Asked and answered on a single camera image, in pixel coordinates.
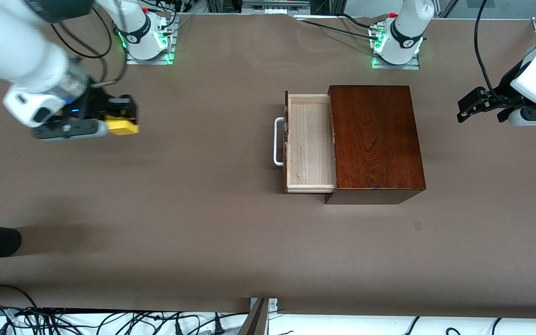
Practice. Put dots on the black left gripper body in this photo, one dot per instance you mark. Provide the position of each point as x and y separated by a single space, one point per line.
503 90

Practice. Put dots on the dark metal beam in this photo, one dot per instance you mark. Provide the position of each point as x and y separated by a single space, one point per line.
256 321

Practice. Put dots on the brown paper table cover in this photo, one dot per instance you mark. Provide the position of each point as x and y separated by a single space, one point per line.
203 232

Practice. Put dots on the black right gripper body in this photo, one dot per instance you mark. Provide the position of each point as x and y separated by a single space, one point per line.
95 103

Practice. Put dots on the grey device with ports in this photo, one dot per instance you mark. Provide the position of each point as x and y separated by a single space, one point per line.
272 5

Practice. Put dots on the small metal corner bracket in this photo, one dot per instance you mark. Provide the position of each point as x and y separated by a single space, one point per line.
273 304

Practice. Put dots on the dark brown wooden cabinet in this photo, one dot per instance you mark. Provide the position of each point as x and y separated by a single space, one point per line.
379 149

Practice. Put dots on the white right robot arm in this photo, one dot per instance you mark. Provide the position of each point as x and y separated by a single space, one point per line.
12 51

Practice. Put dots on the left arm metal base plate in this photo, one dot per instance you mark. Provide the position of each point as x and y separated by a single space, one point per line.
410 66

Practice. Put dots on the yellow cube block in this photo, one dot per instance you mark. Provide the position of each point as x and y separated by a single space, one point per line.
121 126

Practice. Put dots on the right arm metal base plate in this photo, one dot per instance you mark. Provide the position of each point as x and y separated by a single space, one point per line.
133 59

